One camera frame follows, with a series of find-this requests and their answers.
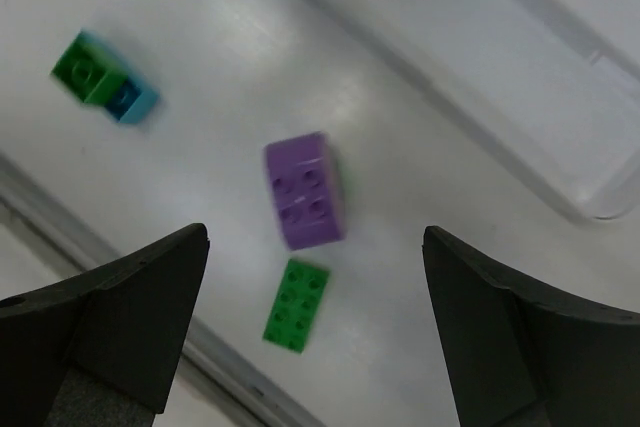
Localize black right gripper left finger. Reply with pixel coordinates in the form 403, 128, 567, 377
1, 223, 209, 426

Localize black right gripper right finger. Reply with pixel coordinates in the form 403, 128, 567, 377
422, 226, 639, 426

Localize purple lego brick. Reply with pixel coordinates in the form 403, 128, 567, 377
263, 132, 346, 251

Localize green lego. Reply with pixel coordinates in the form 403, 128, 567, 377
331, 147, 345, 210

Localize green flat lego plate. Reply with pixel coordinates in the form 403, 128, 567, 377
262, 258, 330, 353

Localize teal lego brick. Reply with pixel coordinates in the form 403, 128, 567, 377
81, 31, 159, 125

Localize small green lego brick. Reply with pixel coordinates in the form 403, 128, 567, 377
51, 31, 128, 106

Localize white plastic divided tray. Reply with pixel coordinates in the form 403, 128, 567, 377
315, 0, 639, 220

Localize aluminium front rail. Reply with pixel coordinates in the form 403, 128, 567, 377
1, 160, 317, 426

